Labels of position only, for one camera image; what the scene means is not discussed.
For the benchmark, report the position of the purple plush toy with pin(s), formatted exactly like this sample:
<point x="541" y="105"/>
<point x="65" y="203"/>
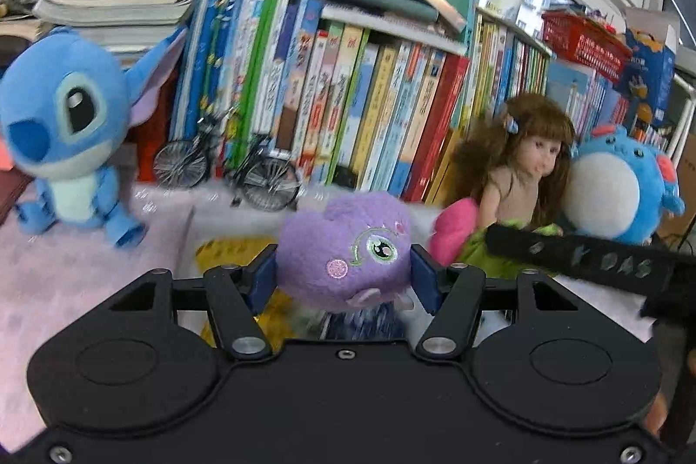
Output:
<point x="337" y="246"/>

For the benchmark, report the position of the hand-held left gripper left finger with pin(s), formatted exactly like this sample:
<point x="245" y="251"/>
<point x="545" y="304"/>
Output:
<point x="264" y="279"/>

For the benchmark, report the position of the brown haired doll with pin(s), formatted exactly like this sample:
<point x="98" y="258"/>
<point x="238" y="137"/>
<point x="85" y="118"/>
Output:
<point x="516" y="192"/>

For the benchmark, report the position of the pink fabric bow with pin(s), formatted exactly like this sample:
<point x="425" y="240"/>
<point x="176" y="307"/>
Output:
<point x="454" y="230"/>

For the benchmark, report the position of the pink fuzzy blanket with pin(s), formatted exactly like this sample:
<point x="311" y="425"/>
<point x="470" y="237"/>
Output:
<point x="81" y="268"/>

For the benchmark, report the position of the lime green cloth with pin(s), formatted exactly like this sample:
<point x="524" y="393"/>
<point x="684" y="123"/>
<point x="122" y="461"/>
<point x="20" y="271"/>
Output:
<point x="478" y="263"/>

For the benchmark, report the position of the blue patterned cloth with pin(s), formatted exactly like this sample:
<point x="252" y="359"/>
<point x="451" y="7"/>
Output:
<point x="364" y="322"/>

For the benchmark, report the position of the pink triangular house stand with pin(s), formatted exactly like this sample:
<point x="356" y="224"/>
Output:
<point x="11" y="192"/>

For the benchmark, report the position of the blue carton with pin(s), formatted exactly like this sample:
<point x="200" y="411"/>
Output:
<point x="647" y="72"/>

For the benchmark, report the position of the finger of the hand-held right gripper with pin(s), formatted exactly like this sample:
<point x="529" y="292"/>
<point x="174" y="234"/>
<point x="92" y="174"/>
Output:
<point x="571" y="257"/>

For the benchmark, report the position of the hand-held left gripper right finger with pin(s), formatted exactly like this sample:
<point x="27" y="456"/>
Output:
<point x="427" y="279"/>

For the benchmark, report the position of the white edged book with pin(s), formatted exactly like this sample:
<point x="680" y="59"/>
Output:
<point x="391" y="26"/>

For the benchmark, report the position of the blue alien plush toy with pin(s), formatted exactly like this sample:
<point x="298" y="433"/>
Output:
<point x="70" y="78"/>

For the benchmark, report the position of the miniature black bicycle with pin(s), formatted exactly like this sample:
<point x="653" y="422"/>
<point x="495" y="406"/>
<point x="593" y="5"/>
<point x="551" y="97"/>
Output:
<point x="272" y="181"/>

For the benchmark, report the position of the grey green thin book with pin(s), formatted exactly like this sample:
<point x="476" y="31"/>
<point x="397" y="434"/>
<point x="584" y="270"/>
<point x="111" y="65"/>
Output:
<point x="435" y="2"/>

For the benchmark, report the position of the blue round plush toy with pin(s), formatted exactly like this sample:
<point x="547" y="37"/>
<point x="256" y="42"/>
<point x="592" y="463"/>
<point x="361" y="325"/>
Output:
<point x="636" y="159"/>

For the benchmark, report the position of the gold sequin bow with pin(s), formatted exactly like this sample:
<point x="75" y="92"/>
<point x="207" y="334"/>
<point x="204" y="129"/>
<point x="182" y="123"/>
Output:
<point x="228" y="249"/>

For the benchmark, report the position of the red box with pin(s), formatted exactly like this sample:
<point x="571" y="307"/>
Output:
<point x="155" y="132"/>

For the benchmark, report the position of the row of upright books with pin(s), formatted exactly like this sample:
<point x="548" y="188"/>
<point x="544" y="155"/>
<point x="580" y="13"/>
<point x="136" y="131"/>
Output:
<point x="380" y="116"/>

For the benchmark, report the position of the red plastic basket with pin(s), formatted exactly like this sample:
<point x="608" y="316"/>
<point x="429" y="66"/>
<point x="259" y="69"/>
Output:
<point x="587" y="45"/>

